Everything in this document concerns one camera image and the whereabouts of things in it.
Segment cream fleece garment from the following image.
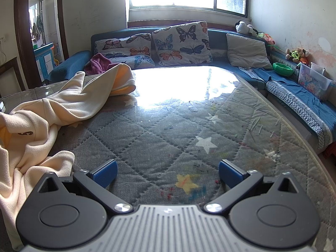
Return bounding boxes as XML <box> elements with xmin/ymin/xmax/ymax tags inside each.
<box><xmin>0</xmin><ymin>63</ymin><xmax>136</xmax><ymax>251</ymax></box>

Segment blue cabinet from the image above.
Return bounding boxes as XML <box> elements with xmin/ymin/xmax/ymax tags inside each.
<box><xmin>34</xmin><ymin>43</ymin><xmax>57</xmax><ymax>83</ymax></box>

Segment clear plastic storage box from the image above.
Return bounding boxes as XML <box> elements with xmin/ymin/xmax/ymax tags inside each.
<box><xmin>297</xmin><ymin>62</ymin><xmax>336</xmax><ymax>100</ymax></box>

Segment magenta cloth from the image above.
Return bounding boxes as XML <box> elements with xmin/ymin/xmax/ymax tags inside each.
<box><xmin>84</xmin><ymin>53</ymin><xmax>112</xmax><ymax>76</ymax></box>

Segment green bowl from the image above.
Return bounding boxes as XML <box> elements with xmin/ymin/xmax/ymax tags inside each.
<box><xmin>272</xmin><ymin>62</ymin><xmax>294</xmax><ymax>76</ymax></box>

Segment colourful plush toy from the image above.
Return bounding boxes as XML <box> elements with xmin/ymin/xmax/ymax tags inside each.
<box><xmin>259</xmin><ymin>31</ymin><xmax>276</xmax><ymax>48</ymax></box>

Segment grey pillow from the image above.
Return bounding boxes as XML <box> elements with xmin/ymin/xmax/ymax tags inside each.
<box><xmin>226</xmin><ymin>33</ymin><xmax>273</xmax><ymax>70</ymax></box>

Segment hanging clothes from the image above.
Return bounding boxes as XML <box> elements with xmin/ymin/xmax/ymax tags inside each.
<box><xmin>31</xmin><ymin>14</ymin><xmax>44</xmax><ymax>41</ymax></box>

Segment large butterfly print pillow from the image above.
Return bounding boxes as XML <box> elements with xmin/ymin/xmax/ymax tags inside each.
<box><xmin>152</xmin><ymin>21</ymin><xmax>214</xmax><ymax>66</ymax></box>

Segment blue sofa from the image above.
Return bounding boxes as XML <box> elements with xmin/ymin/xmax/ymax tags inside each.
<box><xmin>49</xmin><ymin>26</ymin><xmax>336</xmax><ymax>155</ymax></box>

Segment dark wooden door frame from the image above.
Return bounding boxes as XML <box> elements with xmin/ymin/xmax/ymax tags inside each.
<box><xmin>14</xmin><ymin>0</ymin><xmax>69</xmax><ymax>90</ymax></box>

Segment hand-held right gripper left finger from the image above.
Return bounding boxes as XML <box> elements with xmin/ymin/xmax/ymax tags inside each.
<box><xmin>39</xmin><ymin>159</ymin><xmax>133</xmax><ymax>214</ymax></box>

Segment wooden chair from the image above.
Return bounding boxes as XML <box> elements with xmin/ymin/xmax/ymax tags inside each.
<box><xmin>0</xmin><ymin>57</ymin><xmax>26</xmax><ymax>97</ymax></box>

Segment orange bear plush toy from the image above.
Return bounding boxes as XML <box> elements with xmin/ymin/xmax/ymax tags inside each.
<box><xmin>295</xmin><ymin>48</ymin><xmax>310</xmax><ymax>63</ymax></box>

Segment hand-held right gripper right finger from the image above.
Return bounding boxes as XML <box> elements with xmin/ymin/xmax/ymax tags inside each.
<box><xmin>204</xmin><ymin>159</ymin><xmax>300</xmax><ymax>214</ymax></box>

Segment blue patterned sofa cover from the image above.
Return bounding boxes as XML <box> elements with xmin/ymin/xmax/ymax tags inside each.
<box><xmin>238</xmin><ymin>66</ymin><xmax>336</xmax><ymax>153</ymax></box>

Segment long butterfly print pillow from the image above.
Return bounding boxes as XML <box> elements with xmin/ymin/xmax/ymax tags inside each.
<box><xmin>94</xmin><ymin>33</ymin><xmax>153</xmax><ymax>58</ymax></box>
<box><xmin>105</xmin><ymin>54</ymin><xmax>156</xmax><ymax>69</ymax></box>

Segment panda plush toy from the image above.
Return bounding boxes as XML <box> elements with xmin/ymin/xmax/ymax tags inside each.
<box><xmin>235</xmin><ymin>21</ymin><xmax>260</xmax><ymax>36</ymax></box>

